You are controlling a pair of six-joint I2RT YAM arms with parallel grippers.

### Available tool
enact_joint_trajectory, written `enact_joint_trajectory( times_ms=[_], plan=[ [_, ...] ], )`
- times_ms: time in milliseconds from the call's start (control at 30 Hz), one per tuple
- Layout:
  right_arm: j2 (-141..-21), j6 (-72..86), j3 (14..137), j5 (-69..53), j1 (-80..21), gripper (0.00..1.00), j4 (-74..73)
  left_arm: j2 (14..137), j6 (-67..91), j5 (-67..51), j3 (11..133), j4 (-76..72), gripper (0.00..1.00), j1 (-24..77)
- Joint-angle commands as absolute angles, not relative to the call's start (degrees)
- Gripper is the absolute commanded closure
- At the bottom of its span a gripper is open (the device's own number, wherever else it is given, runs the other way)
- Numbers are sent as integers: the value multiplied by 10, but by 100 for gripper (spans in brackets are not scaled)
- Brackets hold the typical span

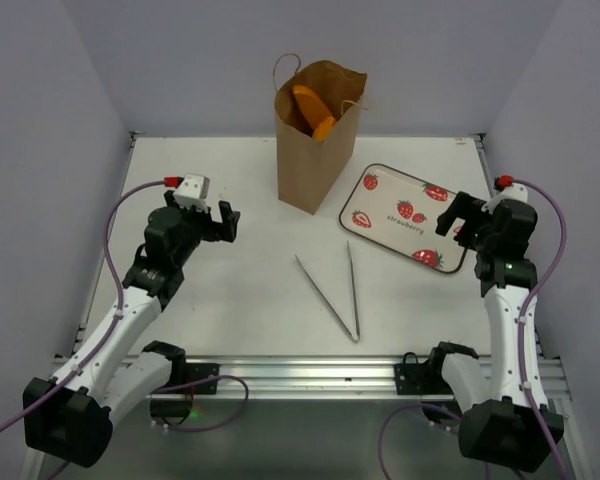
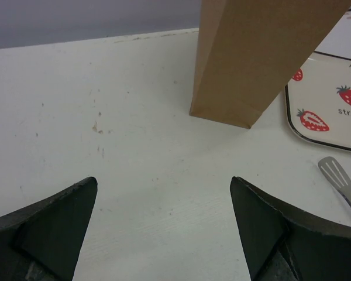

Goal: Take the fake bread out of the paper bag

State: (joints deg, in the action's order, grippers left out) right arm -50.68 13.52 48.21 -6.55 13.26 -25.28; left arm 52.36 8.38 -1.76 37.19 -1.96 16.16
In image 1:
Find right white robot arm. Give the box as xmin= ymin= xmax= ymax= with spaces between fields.
xmin=425 ymin=185 xmax=564 ymax=473

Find aluminium front rail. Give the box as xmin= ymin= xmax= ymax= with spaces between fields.
xmin=44 ymin=353 xmax=574 ymax=401

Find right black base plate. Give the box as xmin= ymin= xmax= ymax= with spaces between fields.
xmin=393 ymin=347 xmax=452 ymax=396

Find long orange fake baguette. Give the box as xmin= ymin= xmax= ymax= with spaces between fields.
xmin=292 ymin=85 xmax=332 ymax=129

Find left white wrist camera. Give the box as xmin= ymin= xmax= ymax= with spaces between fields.
xmin=173 ymin=173 xmax=210 ymax=212

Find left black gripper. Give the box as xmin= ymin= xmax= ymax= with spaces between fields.
xmin=165 ymin=190 xmax=239 ymax=266

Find strawberry print tray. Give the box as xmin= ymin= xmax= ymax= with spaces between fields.
xmin=339 ymin=163 xmax=466 ymax=274

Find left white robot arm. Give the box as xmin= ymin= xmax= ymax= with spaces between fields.
xmin=23 ymin=191 xmax=240 ymax=468

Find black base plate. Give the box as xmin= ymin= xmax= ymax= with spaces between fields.
xmin=393 ymin=347 xmax=452 ymax=396
xmin=155 ymin=363 xmax=220 ymax=395

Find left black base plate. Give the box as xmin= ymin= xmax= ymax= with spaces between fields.
xmin=155 ymin=363 xmax=220 ymax=395

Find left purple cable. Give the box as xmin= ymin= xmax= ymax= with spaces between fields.
xmin=0 ymin=175 xmax=251 ymax=480

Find brown paper bag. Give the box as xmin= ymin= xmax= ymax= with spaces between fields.
xmin=274 ymin=60 xmax=368 ymax=214

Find metal tongs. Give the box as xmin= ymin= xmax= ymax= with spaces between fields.
xmin=293 ymin=241 xmax=362 ymax=345

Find round orange fake bread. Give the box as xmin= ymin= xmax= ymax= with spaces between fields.
xmin=312 ymin=116 xmax=337 ymax=142

